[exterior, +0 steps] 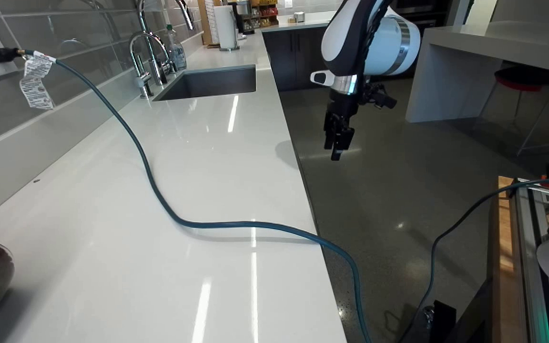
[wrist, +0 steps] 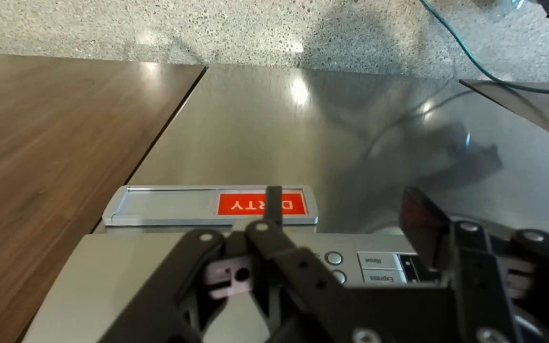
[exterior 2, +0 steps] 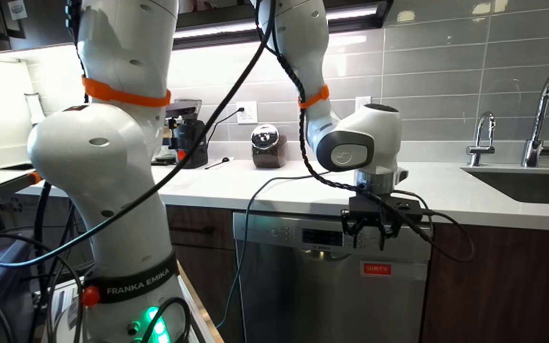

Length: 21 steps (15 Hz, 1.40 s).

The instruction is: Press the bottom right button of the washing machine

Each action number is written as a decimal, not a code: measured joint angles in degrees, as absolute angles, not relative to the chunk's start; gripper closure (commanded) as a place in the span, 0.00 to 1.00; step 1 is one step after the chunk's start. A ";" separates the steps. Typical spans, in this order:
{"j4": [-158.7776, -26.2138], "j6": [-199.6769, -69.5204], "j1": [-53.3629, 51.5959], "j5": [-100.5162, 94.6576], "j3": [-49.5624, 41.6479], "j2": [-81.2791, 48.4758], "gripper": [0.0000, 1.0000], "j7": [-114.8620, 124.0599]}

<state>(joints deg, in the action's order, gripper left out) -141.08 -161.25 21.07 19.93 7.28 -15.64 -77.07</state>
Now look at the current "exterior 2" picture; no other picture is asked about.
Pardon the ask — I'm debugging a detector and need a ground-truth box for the red dirty magnet sign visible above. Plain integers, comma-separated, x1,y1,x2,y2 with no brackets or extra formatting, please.
361,262,395,279

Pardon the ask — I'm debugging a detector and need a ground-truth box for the under-cabinet light strip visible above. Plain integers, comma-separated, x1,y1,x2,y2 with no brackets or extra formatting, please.
172,7,382,43

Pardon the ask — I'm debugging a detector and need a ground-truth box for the round dark chrome appliance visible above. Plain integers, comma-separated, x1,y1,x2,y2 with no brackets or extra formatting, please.
250,123,285,171

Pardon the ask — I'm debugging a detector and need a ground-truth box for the small dark spoon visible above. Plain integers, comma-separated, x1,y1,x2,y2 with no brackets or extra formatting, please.
204,157,233,172

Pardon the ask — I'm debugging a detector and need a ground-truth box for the narrow dark wood cabinet door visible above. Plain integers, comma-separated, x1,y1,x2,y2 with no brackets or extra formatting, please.
172,247,241,343

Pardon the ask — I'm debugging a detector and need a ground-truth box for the small chrome faucet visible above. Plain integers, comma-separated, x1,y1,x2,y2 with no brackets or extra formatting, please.
466,111,500,169

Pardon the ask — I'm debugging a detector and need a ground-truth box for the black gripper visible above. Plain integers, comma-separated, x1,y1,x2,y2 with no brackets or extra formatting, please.
342,193,426,252

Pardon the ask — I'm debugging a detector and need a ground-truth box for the smooth black robot cable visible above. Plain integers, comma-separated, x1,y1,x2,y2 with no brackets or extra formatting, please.
0,0,279,273

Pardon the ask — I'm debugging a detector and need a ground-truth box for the wide dark wood cabinet door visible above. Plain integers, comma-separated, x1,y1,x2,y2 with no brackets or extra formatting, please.
422,224,549,343

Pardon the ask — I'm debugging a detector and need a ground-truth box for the black grinder power cord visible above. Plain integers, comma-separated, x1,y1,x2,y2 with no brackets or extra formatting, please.
206,108,246,146

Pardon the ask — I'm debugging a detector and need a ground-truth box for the stainless steel dishwasher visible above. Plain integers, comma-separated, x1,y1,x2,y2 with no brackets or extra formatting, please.
231,211,435,343

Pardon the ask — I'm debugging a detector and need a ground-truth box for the dark upper shelf cabinet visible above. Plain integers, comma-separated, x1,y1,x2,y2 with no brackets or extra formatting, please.
0,0,395,56

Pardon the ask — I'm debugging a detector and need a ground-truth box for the teal power cable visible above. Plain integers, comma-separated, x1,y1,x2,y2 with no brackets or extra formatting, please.
218,172,328,343

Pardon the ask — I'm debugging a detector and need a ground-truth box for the wooden-edged robot table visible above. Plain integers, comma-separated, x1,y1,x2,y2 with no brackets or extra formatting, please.
178,270,227,343

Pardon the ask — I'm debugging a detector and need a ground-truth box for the grey undermount sink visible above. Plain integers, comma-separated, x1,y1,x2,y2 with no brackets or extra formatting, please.
462,165,549,207

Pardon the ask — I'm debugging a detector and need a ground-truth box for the black base cable loop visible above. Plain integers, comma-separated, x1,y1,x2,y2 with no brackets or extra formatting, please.
140,296,193,343

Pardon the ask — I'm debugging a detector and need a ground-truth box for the dark wood cabinet drawer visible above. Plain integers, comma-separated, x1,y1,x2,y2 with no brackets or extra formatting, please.
166,207,235,252

